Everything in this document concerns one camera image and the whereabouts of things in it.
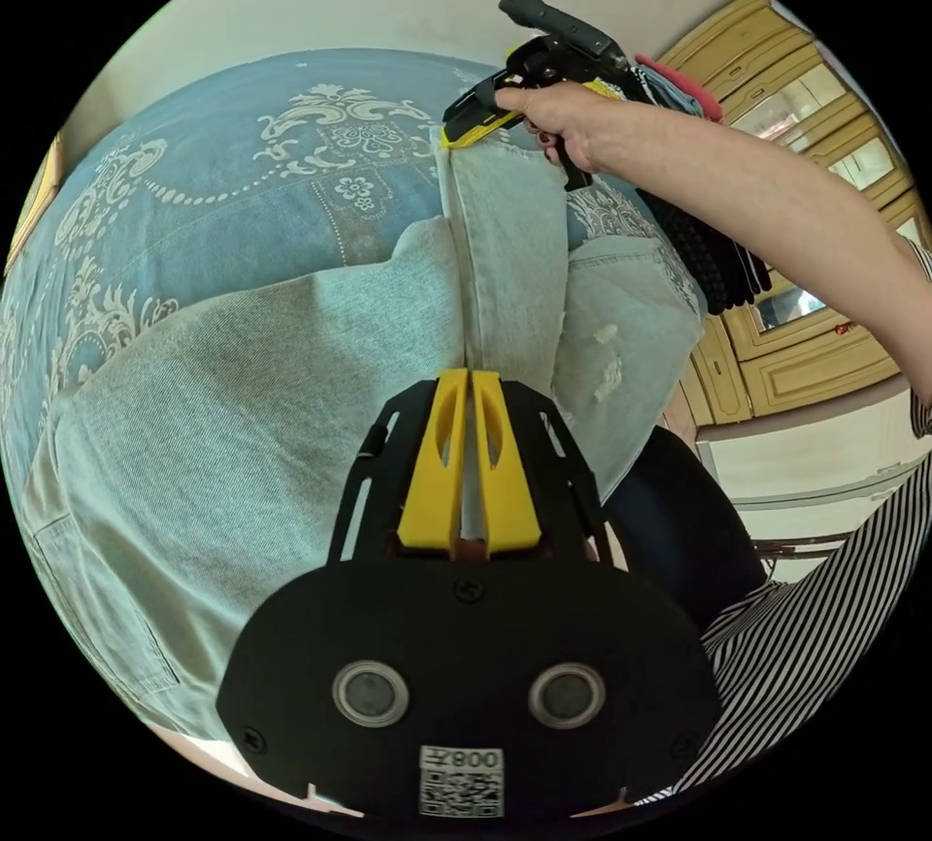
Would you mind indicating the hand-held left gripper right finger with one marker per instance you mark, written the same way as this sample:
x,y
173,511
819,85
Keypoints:
x,y
510,499

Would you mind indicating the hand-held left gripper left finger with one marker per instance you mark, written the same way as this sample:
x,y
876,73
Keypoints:
x,y
435,491

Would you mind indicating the pile of clothes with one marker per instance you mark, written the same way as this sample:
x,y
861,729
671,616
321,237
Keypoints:
x,y
702,247

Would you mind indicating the person's right forearm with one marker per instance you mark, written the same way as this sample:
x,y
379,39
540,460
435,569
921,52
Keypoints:
x,y
772,215

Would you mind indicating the yellow wooden cupboard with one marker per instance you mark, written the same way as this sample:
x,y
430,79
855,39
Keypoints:
x,y
797,375

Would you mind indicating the light blue long pants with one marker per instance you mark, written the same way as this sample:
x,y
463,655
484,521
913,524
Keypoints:
x,y
218,418

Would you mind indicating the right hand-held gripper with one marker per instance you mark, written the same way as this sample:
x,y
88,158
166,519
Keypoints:
x,y
542,63

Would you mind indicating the person's body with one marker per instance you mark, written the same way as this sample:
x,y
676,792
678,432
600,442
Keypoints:
x,y
837,637

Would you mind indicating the person's right hand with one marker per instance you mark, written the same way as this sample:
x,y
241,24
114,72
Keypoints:
x,y
582,123

